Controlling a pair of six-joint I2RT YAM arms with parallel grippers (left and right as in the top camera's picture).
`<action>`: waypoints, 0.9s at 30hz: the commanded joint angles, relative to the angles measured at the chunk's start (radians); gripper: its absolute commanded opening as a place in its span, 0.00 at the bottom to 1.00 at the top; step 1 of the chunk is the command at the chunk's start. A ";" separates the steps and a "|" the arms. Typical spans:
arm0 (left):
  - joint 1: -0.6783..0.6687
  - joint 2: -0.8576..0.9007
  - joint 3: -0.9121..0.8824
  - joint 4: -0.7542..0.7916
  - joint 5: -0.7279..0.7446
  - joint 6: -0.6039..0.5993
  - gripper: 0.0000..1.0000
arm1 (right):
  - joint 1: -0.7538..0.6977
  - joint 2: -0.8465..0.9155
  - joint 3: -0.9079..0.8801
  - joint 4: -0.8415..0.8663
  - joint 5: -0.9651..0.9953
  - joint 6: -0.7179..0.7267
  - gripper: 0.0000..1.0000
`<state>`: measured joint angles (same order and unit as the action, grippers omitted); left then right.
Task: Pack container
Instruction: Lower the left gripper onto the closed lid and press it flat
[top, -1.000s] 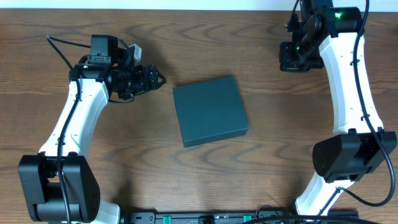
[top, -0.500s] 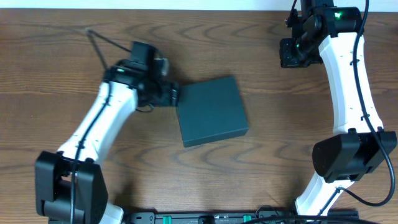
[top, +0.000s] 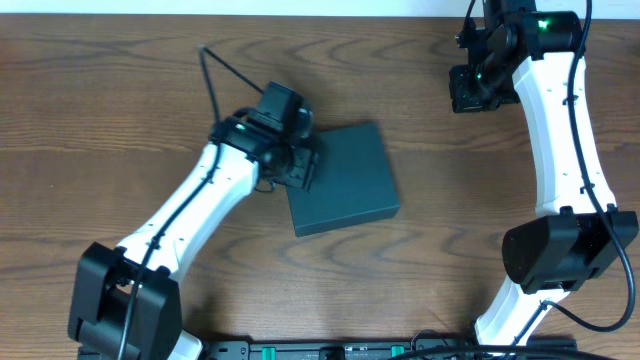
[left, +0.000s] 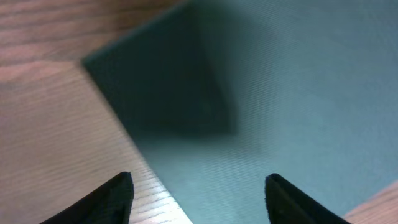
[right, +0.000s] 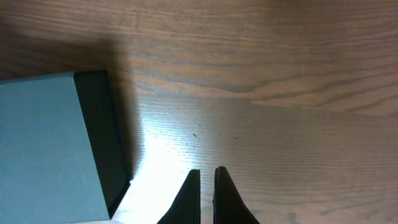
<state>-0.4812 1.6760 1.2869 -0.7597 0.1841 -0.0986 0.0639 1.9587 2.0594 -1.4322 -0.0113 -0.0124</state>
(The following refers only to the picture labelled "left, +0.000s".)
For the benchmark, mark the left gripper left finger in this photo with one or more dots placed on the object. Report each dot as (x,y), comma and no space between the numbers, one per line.
(110,203)

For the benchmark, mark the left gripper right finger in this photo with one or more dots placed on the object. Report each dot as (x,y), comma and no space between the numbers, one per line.
(287,204)

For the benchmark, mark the black gift box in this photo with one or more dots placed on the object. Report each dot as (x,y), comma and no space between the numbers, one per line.
(217,95)

